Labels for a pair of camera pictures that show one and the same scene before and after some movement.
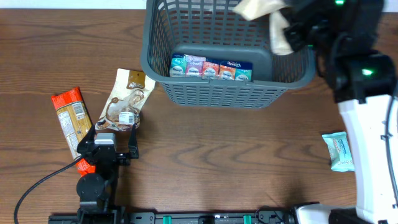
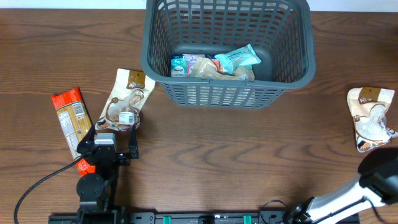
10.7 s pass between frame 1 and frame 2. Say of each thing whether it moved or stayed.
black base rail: stayed
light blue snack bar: moved
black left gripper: stayed
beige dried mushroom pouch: stayed
